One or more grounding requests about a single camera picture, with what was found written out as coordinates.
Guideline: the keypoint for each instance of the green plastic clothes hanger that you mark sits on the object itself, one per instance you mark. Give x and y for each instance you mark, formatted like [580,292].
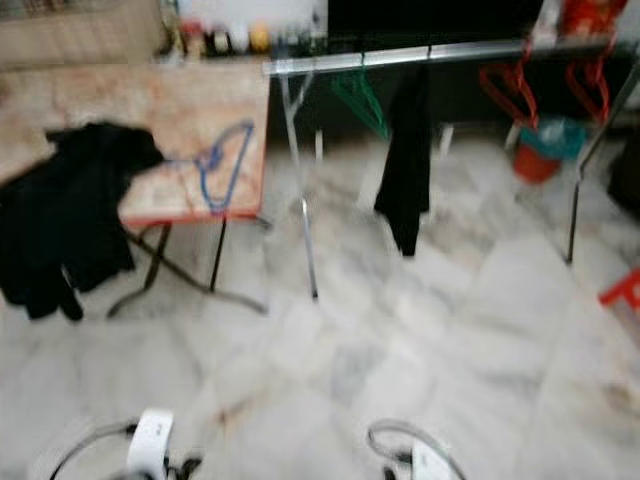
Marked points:
[375,120]

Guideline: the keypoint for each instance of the blue plastic clothes hanger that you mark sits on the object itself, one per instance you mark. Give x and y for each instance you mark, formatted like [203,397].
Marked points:
[215,160]

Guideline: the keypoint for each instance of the black clothes pile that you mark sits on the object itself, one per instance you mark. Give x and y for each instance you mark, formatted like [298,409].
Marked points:
[70,220]

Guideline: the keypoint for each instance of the light wooden sideboard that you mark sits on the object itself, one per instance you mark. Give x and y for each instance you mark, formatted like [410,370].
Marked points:
[80,35]

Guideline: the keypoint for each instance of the black white round plush toy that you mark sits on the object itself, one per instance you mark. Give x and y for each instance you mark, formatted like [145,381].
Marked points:
[215,40]

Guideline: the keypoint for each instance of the yellow red round plush toy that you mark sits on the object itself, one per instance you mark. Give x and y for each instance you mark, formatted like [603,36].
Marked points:
[259,37]

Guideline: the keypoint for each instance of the silver steel clothes rack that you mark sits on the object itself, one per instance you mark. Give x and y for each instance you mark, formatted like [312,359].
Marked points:
[320,63]

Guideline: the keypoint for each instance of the black polo shirt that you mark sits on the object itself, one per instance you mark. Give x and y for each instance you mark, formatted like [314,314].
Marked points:
[405,170]

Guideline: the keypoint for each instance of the black flat television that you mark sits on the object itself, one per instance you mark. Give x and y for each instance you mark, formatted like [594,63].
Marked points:
[430,15]

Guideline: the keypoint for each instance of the red plastic waste bin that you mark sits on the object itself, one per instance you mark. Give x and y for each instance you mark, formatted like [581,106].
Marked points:
[535,165]

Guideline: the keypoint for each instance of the green plastic bin liner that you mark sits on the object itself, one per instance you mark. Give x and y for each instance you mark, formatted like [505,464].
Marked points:
[560,135]

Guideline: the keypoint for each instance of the red plastic stool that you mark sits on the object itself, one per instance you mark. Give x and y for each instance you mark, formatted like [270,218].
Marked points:
[622,288]

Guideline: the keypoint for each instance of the red gold figurine statue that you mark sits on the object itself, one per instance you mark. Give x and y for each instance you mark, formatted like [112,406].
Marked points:
[592,15]

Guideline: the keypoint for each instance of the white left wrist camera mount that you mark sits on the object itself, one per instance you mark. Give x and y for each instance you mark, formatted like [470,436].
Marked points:
[150,440]

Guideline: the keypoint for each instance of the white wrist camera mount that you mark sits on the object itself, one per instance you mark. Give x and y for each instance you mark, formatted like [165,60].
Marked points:
[150,440]
[430,465]

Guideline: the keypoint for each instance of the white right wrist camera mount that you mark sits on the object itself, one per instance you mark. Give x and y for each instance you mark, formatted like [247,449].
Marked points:
[430,465]

